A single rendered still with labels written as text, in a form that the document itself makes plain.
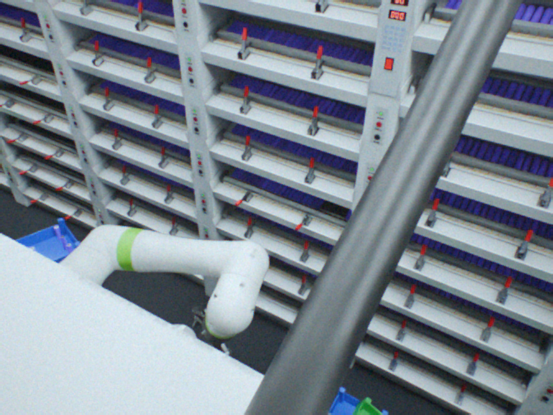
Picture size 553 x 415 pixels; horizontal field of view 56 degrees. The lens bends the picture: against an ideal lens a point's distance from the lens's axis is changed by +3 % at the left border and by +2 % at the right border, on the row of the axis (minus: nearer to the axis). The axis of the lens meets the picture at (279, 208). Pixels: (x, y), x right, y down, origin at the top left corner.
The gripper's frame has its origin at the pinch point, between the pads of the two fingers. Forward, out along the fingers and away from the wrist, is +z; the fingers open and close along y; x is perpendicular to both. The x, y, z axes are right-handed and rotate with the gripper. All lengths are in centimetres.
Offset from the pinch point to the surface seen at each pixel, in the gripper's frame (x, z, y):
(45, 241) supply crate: 26, 60, 75
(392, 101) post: -64, -51, 31
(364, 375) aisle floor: -69, 58, -33
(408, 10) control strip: -63, -73, 42
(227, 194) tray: -39, 25, 54
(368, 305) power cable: 26, -133, -20
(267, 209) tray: -48, 17, 39
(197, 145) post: -33, 13, 72
